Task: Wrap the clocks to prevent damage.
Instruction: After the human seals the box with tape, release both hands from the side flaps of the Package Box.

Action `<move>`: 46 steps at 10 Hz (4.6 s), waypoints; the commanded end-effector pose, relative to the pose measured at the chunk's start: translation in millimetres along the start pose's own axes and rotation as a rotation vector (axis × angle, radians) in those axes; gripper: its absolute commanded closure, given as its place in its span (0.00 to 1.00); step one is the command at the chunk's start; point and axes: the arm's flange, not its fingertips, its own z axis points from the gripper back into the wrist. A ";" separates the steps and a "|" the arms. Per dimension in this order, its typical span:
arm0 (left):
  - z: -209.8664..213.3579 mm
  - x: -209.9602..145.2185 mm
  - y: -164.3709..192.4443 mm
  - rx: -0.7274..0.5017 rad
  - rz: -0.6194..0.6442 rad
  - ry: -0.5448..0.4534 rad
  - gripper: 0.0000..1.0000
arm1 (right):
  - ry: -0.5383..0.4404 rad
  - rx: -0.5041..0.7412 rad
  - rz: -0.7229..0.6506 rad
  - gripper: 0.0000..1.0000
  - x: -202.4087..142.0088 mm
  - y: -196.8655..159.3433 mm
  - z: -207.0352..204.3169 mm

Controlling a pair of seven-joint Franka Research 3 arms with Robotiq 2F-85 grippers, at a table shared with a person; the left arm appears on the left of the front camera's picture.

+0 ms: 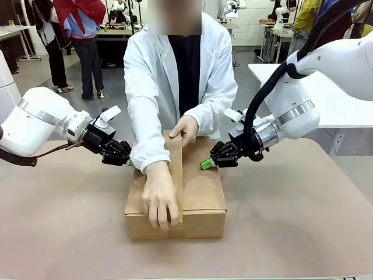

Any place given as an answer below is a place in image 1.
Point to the white table with small items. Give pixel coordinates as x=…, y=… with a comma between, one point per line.
x=14, y=30

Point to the bystander in dark blue apron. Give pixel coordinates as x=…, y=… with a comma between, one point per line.
x=346, y=17

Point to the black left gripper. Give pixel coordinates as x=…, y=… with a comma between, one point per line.
x=97, y=143

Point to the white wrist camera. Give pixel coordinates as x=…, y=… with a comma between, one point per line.
x=234, y=116
x=107, y=115

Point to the bystander in black clothes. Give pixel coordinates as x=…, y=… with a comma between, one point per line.
x=55, y=43

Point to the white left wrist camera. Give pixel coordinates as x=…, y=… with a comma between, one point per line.
x=107, y=115

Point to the person's right hand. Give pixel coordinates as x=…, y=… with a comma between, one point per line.
x=160, y=198

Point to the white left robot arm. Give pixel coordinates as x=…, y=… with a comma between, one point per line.
x=35, y=122

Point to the person's left forearm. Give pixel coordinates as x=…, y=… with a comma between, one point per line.
x=215, y=108

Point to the person in white lab coat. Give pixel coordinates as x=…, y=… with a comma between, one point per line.
x=151, y=73

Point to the person's right forearm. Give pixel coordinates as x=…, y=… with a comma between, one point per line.
x=148, y=137

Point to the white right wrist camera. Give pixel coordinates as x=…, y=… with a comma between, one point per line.
x=234, y=116

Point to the person's left hand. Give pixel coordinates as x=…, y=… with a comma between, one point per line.
x=189, y=128

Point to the brown cardboard shipping box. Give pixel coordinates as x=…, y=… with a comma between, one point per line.
x=201, y=189

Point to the bystander in yellow top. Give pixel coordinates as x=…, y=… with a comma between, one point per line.
x=306, y=14

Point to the bystander with red garment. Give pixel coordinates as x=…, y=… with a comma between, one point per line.
x=84, y=43

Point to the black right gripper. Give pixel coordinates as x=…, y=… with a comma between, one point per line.
x=244, y=148

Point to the black table with colourful items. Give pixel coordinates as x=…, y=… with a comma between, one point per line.
x=113, y=41

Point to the large white table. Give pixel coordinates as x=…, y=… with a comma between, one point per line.
x=329, y=97

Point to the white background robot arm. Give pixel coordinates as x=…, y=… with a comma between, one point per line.
x=281, y=14

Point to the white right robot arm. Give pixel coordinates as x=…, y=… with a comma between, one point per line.
x=291, y=96

